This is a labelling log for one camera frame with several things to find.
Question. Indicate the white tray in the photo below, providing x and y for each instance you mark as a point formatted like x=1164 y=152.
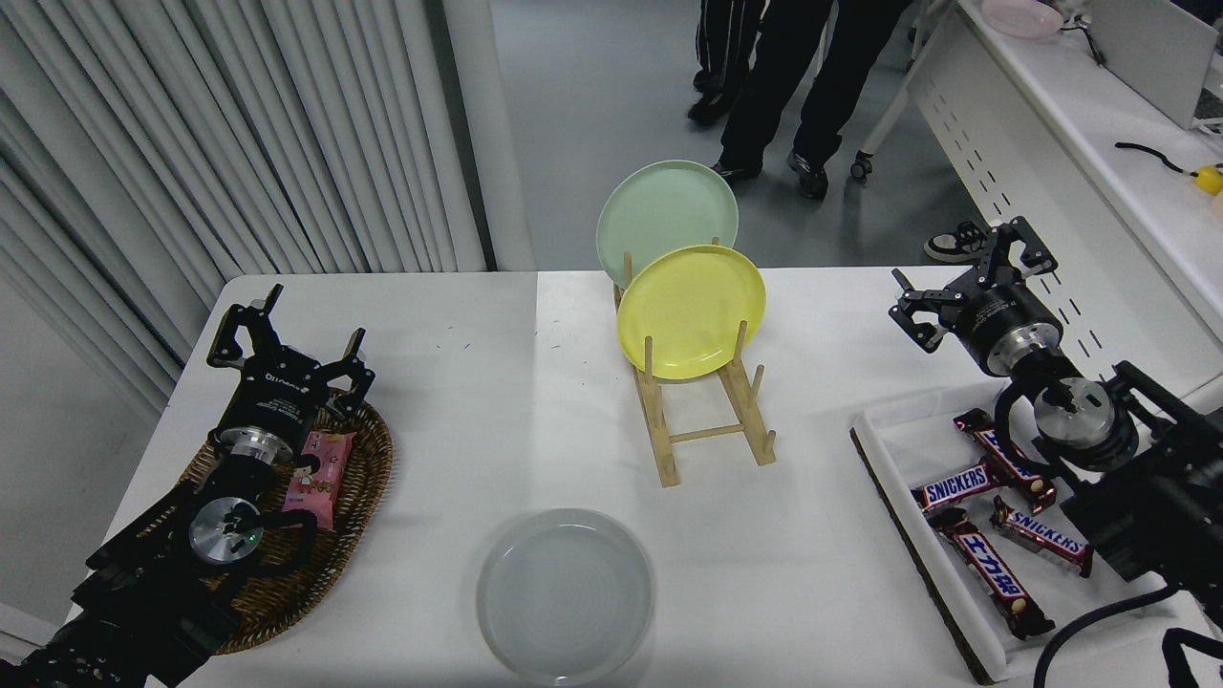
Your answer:
x=898 y=430

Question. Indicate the Snickers bar, English print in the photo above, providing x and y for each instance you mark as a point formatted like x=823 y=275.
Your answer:
x=955 y=487
x=1046 y=538

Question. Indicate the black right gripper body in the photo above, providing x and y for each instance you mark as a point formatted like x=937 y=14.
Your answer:
x=994 y=315

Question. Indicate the grey laptop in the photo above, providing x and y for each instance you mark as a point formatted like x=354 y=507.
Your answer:
x=1156 y=48

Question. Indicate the pale green plate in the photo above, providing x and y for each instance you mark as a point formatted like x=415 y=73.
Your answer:
x=659 y=205

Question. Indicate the pink bowl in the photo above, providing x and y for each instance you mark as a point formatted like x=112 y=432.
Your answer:
x=1022 y=17

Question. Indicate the black and white sneaker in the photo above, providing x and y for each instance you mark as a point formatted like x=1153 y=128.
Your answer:
x=960 y=244

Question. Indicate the small yellow object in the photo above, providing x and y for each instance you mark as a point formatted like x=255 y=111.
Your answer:
x=1209 y=180

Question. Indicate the grey plate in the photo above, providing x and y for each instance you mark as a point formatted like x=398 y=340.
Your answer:
x=564 y=602

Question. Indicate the Snickers bar, Chinese print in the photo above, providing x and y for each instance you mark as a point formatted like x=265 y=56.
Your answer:
x=994 y=573
x=1008 y=459

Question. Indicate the white desk, perforated panel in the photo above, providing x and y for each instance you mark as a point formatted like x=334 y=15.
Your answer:
x=1099 y=143

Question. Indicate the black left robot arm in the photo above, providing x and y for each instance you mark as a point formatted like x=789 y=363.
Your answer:
x=143 y=592

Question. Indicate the person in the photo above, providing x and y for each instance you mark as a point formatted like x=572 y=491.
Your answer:
x=726 y=48
x=793 y=67

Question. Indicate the brown wicker basket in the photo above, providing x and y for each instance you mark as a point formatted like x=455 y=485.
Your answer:
x=368 y=468

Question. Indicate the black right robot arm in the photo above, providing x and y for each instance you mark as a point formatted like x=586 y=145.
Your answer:
x=1156 y=506

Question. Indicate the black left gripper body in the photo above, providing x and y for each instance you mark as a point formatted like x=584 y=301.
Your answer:
x=272 y=397

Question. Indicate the wooden plate rack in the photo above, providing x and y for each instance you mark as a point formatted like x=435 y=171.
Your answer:
x=669 y=449

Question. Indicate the yellow plate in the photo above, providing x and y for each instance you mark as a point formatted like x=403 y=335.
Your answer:
x=693 y=311

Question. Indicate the white vertical blinds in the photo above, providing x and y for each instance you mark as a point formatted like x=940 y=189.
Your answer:
x=191 y=143

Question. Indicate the pink snack bar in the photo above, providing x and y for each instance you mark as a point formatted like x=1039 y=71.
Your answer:
x=325 y=468

